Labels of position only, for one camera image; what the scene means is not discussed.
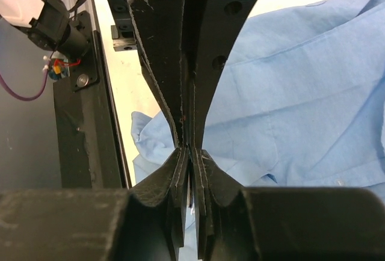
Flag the round blue badge pin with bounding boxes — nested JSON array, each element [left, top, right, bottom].
[[186, 163, 194, 209]]

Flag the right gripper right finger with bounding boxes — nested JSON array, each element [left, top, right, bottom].
[[191, 150, 384, 260]]

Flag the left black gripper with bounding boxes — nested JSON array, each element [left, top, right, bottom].
[[96, 0, 279, 148]]

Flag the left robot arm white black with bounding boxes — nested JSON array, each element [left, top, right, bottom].
[[1, 0, 257, 148]]

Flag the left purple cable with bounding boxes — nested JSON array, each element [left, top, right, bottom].
[[0, 62, 51, 102]]

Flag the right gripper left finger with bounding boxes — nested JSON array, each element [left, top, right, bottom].
[[1, 148, 188, 260]]

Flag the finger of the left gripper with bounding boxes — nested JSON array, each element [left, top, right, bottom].
[[183, 0, 257, 149]]

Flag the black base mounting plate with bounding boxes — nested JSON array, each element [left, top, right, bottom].
[[53, 11, 132, 188]]

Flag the blue button-up shirt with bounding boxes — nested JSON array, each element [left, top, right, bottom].
[[131, 0, 385, 244]]

